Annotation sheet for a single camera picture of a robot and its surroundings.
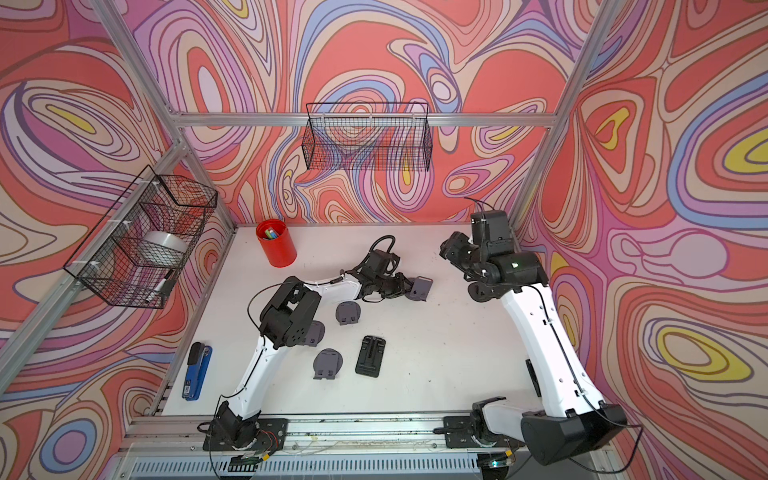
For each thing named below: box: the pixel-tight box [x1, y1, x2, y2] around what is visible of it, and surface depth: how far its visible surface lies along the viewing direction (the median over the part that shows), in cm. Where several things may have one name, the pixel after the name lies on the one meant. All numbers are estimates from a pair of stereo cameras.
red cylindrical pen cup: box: [256, 219, 297, 268], surface depth 104 cm
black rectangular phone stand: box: [355, 335, 387, 378], surface depth 87 cm
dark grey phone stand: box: [468, 282, 507, 302], surface depth 98 cm
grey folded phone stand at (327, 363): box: [312, 348, 344, 380], surface depth 86 cm
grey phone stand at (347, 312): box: [335, 301, 361, 325], surface depth 95 cm
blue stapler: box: [182, 342, 213, 401], surface depth 83 cm
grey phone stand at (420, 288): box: [406, 276, 434, 301], surface depth 95 cm
